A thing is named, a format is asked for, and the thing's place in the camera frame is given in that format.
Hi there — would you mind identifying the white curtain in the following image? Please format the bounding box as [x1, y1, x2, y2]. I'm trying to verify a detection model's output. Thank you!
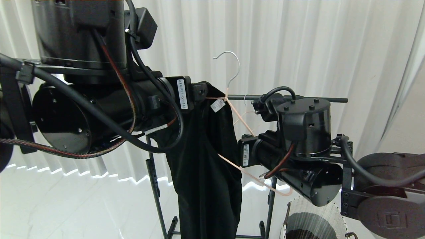
[0, 0, 425, 192]

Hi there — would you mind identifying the black T-shirt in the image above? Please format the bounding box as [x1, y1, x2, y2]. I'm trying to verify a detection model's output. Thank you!
[151, 81, 243, 239]

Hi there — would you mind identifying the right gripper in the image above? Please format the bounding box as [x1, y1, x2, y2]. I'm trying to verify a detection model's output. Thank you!
[238, 130, 343, 207]

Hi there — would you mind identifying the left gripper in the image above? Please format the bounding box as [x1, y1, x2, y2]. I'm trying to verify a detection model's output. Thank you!
[31, 75, 194, 155]

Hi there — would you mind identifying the pink clothes hanger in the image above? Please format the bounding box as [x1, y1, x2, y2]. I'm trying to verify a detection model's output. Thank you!
[232, 94, 257, 126]
[206, 51, 294, 197]

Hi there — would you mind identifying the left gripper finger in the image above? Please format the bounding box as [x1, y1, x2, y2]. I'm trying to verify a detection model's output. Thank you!
[191, 82, 211, 102]

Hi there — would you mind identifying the black clothes rack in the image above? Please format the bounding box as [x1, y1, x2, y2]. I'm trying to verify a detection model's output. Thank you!
[145, 94, 349, 239]

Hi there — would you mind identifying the white laundry basket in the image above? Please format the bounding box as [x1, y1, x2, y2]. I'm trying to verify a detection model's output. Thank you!
[280, 196, 359, 239]

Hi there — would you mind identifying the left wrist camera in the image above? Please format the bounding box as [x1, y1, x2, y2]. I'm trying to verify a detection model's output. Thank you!
[124, 7, 158, 50]

